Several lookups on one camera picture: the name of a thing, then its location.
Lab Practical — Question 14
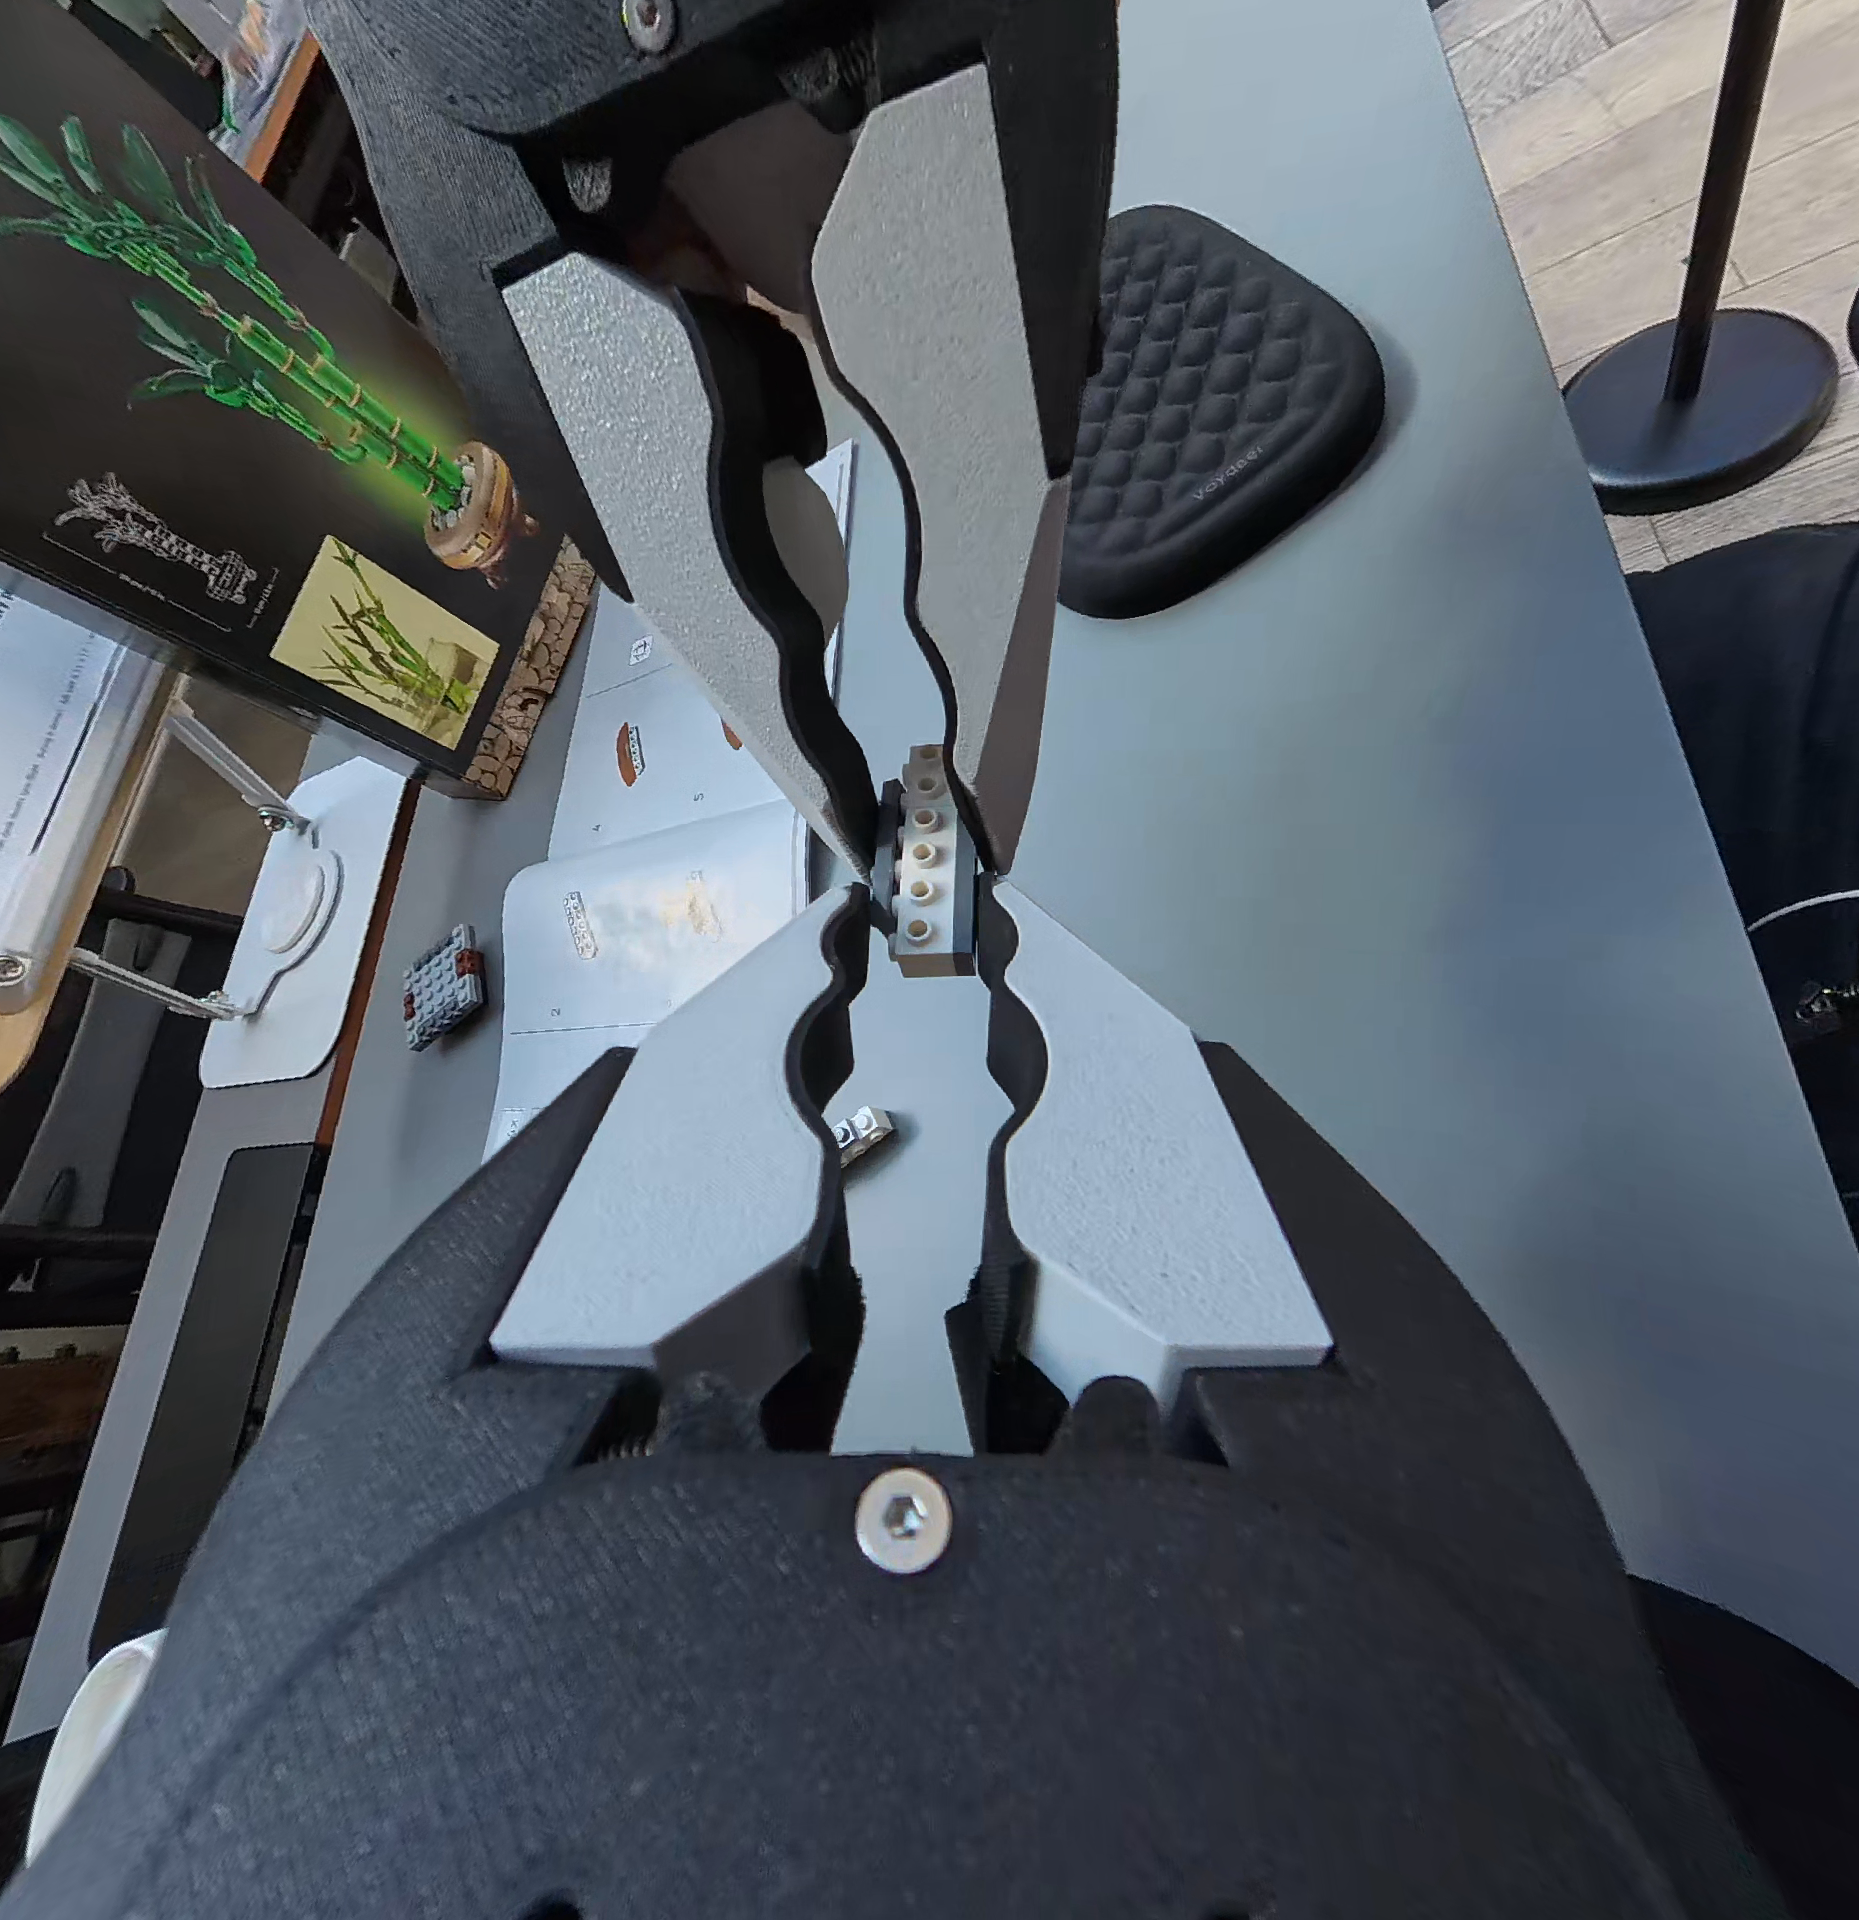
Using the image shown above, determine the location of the black bamboo picture lego box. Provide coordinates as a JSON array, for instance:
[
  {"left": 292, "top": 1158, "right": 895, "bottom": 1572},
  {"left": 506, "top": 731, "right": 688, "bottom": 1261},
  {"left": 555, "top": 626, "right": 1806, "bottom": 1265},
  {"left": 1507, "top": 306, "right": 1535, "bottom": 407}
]
[{"left": 0, "top": 110, "right": 599, "bottom": 805}]

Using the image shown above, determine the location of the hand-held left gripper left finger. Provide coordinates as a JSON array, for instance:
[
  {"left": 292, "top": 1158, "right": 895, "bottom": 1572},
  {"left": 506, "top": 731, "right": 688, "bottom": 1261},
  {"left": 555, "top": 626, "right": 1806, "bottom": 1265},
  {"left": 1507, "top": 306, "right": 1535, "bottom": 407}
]
[{"left": 491, "top": 882, "right": 877, "bottom": 1455}]

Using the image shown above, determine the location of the square grey red lego assembly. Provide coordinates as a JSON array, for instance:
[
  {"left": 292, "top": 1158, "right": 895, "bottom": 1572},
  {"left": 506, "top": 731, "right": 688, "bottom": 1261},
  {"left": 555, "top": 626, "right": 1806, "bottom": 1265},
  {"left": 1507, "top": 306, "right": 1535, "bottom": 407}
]
[{"left": 401, "top": 923, "right": 489, "bottom": 1056}]

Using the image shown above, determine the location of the white grey lego plate assembly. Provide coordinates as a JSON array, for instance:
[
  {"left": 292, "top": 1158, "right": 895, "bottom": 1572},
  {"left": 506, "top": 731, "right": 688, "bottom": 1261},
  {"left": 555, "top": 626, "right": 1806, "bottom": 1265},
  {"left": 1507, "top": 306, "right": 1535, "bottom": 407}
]
[{"left": 869, "top": 742, "right": 994, "bottom": 982}]

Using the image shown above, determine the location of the white instruction booklet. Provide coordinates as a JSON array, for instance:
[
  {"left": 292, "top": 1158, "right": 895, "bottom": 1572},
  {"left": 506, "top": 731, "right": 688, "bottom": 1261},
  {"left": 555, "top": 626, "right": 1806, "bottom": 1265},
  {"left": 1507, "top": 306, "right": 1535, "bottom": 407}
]
[{"left": 482, "top": 450, "right": 859, "bottom": 1168}]

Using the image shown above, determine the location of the white paper cup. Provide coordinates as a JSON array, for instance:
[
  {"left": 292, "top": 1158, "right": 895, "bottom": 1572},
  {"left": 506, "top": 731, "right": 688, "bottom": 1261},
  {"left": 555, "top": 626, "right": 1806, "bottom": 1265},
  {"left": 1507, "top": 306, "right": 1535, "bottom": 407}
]
[{"left": 24, "top": 1633, "right": 168, "bottom": 1863}]

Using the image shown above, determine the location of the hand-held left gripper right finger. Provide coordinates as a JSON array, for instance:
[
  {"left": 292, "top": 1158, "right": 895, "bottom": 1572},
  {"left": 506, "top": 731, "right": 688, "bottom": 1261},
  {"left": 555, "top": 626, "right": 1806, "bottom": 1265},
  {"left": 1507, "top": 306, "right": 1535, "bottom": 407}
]
[{"left": 947, "top": 880, "right": 1340, "bottom": 1455}]

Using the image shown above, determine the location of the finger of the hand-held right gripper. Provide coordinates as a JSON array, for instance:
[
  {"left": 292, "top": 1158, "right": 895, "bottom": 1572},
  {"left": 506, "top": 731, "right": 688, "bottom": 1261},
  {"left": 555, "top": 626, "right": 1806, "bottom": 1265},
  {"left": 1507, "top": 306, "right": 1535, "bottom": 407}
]
[
  {"left": 496, "top": 248, "right": 890, "bottom": 890},
  {"left": 808, "top": 61, "right": 1079, "bottom": 874}
]

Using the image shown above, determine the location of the person in blue hoodie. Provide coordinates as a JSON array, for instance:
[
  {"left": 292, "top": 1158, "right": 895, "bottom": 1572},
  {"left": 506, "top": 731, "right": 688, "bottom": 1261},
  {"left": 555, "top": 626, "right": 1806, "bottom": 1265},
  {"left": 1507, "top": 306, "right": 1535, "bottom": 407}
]
[{"left": 1624, "top": 521, "right": 1859, "bottom": 1353}]

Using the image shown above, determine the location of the black quilted wrist rest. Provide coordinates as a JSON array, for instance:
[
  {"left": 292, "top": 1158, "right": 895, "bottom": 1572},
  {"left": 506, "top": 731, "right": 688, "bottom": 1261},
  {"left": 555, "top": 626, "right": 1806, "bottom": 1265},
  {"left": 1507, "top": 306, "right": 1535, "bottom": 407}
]
[{"left": 1052, "top": 201, "right": 1388, "bottom": 620}]

